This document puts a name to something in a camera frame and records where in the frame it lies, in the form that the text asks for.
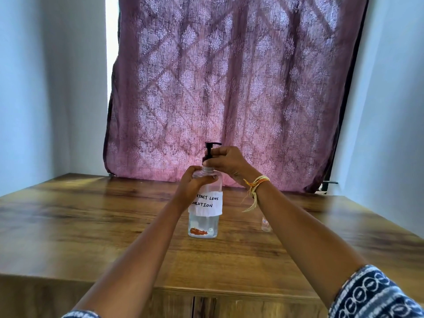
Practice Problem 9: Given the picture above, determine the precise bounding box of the person's right hand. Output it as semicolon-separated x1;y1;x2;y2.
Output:
203;146;263;189

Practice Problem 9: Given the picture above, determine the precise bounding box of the person's left hand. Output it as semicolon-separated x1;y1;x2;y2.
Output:
172;165;219;211

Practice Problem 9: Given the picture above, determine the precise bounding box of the black pump dispenser head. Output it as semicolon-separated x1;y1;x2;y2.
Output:
202;142;222;172

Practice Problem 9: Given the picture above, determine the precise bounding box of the clear bottle with white label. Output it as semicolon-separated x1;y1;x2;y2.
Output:
188;167;223;239

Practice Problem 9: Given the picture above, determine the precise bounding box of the person's left forearm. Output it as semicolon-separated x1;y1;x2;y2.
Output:
71;199;197;316

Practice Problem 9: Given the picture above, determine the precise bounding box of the person's right forearm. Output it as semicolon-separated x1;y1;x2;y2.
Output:
247;178;376;310

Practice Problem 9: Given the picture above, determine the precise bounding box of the purple patterned curtain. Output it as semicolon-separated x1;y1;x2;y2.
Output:
103;0;370;193

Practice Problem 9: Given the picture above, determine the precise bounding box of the blue white patterned left sleeve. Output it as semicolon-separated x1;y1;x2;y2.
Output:
61;310;100;318

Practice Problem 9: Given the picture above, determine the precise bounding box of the blue white patterned sleeve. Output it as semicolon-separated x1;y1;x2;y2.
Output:
328;265;424;318
61;310;100;318

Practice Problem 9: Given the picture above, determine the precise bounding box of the blue white patterned right sleeve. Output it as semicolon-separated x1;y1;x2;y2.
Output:
328;265;424;318

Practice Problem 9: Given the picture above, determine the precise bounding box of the yellow orange thread bracelet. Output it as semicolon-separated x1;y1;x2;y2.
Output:
242;175;271;213

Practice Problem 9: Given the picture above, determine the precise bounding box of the black metal bracket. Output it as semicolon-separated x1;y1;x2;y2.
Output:
319;180;339;195

